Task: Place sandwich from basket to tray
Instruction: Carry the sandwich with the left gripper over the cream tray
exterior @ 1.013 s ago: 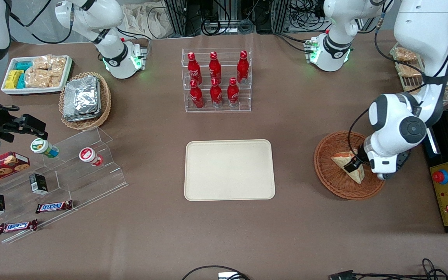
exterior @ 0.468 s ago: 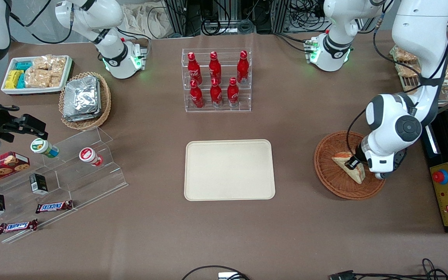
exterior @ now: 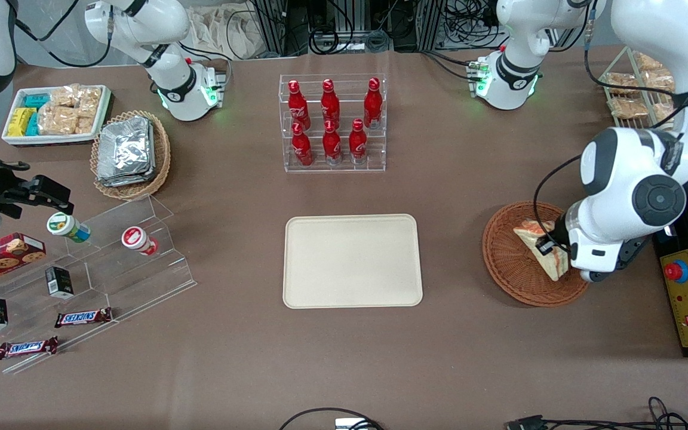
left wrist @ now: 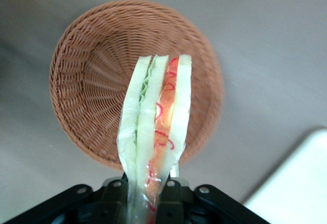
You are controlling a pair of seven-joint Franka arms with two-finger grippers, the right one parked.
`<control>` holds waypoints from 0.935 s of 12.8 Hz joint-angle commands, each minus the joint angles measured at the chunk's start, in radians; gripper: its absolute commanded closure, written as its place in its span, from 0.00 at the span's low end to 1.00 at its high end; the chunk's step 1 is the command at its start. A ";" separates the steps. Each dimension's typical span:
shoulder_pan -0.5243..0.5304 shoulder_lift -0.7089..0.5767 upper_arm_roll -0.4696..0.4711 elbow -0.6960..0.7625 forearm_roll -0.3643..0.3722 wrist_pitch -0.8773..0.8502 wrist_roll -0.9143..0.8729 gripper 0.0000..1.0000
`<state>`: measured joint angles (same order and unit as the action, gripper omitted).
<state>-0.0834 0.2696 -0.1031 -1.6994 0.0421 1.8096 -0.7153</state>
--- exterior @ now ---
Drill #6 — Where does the black looped floor cable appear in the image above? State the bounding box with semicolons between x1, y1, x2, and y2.
278;407;385;430

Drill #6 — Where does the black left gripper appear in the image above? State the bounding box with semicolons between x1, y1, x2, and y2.
536;235;650;274

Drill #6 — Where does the clear acrylic stepped shelf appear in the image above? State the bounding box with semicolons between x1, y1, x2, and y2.
0;193;198;376

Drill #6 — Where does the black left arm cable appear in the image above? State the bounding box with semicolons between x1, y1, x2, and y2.
533;11;688;253

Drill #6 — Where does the silver foil pack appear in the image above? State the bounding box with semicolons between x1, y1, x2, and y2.
96;167;158;188
99;116;154;179

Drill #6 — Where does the beige plastic tray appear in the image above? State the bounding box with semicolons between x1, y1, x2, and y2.
282;214;425;309

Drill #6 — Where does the triangular sandwich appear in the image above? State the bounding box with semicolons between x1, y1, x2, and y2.
512;219;571;282

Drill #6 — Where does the red lid yogurt cup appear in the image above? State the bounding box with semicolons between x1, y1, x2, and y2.
121;225;159;257

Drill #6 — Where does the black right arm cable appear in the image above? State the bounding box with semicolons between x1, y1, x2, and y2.
14;0;115;69

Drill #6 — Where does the brown Snickers bar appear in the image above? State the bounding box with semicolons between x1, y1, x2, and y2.
54;307;113;329
0;336;60;361

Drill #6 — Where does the cream wire rack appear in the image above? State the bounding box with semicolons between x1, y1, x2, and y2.
597;47;688;130

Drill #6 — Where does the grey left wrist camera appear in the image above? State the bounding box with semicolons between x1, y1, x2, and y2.
579;268;621;284

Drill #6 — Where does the clear acrylic bottle rack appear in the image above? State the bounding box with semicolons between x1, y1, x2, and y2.
278;73;388;174

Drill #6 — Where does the beige crumpled cloth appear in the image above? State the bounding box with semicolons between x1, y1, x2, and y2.
188;5;262;61

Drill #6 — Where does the green lid yogurt cup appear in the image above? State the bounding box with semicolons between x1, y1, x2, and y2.
46;211;91;244

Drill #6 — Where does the brown round wicker basket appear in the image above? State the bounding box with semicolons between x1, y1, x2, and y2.
481;201;591;308

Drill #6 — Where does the yellow snack pack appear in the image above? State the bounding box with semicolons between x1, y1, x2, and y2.
7;107;36;137

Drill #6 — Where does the black tangled cable with plug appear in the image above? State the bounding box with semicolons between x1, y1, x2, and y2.
505;397;688;430

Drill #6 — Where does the aluminium frame profile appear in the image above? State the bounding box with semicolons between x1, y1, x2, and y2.
422;0;446;52
253;0;288;56

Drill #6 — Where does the red emergency stop button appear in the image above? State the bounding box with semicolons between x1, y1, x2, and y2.
664;259;688;285

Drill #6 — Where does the white rectangular snack tray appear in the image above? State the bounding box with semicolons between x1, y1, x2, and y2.
1;84;113;146

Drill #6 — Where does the red cola bottle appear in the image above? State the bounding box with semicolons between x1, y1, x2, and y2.
291;122;314;167
322;119;343;165
287;80;311;130
363;78;383;130
348;118;368;165
320;79;342;127

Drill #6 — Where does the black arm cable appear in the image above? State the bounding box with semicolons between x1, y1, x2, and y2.
533;11;688;253
14;0;115;69

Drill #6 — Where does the clear bagged pastry snack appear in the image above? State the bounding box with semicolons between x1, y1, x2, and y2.
609;97;650;119
606;72;643;94
635;52;665;73
644;71;677;91
651;102;680;124

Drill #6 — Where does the light tan wicker basket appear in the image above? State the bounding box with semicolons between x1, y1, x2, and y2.
90;110;172;201

